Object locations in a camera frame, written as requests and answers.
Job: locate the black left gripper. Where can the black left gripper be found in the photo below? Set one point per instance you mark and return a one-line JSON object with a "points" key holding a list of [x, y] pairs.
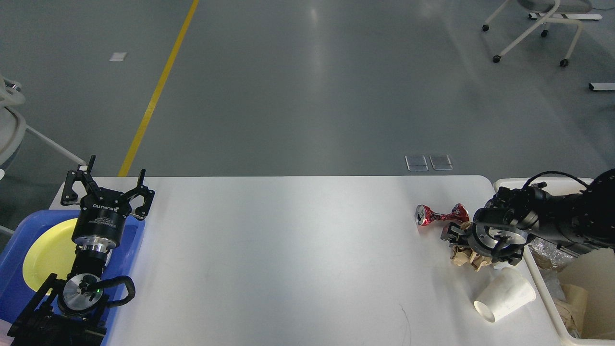
{"points": [[101, 223]]}

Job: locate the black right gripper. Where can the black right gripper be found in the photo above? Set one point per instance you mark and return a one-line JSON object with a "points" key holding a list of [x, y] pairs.
{"points": [[501, 243]]}

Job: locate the small brown paper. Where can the small brown paper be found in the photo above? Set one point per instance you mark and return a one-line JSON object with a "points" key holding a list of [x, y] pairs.
{"points": [[470, 256]]}

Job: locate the white paper cup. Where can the white paper cup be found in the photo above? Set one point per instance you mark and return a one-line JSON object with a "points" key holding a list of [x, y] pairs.
{"points": [[509, 291]]}

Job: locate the foil tray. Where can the foil tray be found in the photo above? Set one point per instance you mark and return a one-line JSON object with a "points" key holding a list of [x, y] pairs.
{"points": [[552, 283], [548, 257]]}

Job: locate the yellow-green plastic plate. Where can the yellow-green plastic plate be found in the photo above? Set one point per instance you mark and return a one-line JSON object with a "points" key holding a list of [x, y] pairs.
{"points": [[53, 252]]}

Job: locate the brown paper ball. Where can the brown paper ball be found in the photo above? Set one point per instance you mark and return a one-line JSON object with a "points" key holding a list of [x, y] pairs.
{"points": [[571, 306]]}

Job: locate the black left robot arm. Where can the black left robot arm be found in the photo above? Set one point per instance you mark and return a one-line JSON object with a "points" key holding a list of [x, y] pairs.
{"points": [[69, 312]]}

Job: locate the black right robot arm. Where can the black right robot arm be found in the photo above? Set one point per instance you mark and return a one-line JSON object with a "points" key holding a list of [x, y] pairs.
{"points": [[575, 223]]}

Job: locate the crushed red soda can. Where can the crushed red soda can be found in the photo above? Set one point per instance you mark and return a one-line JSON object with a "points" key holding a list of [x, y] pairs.
{"points": [[424, 215]]}

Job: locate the floor outlet plates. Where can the floor outlet plates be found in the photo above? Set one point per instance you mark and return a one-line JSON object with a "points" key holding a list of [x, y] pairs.
{"points": [[423, 163]]}

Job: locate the cream plastic bin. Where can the cream plastic bin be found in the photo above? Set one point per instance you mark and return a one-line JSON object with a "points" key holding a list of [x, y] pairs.
{"points": [[549, 304]]}

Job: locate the white chair leg left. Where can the white chair leg left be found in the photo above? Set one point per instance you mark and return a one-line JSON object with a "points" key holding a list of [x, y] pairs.
{"points": [[13, 126]]}

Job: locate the blue plastic tray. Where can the blue plastic tray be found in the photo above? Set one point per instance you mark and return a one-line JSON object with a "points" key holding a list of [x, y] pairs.
{"points": [[14, 292]]}

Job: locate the white bar on floor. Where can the white bar on floor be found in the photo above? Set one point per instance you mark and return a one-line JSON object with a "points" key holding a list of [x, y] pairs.
{"points": [[599, 87]]}

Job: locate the white office chair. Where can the white office chair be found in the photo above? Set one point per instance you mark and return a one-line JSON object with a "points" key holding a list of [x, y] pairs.
{"points": [[547, 12]]}

